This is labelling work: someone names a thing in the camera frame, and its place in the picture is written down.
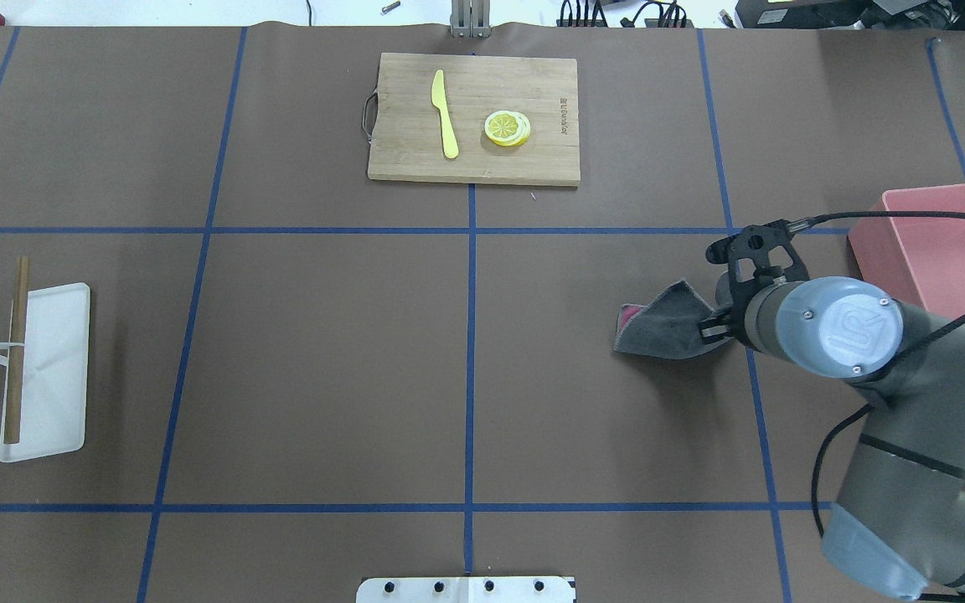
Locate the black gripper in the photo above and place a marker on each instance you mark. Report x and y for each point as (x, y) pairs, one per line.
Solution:
(727, 321)

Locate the grey and pink cloth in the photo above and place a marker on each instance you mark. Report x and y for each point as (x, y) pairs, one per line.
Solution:
(667, 328)

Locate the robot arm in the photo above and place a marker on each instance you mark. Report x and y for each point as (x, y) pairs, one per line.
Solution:
(897, 525)

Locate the pink plastic bin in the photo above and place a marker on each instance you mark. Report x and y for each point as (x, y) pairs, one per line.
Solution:
(917, 260)

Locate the lemon slice toy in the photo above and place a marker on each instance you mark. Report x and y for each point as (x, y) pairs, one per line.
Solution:
(507, 128)

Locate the yellow plastic knife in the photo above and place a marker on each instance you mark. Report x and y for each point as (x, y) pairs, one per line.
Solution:
(449, 141)

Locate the bamboo cutting board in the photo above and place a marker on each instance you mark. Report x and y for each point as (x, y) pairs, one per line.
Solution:
(406, 138)

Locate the white rectangular tray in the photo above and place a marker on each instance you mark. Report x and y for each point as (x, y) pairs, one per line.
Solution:
(55, 374)

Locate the wooden chopstick near tray centre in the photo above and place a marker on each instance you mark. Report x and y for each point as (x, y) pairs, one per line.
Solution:
(12, 427)

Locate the aluminium frame post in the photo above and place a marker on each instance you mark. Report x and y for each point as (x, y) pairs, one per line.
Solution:
(470, 19)

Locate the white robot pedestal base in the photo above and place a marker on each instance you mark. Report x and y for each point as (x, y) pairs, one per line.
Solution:
(515, 588)

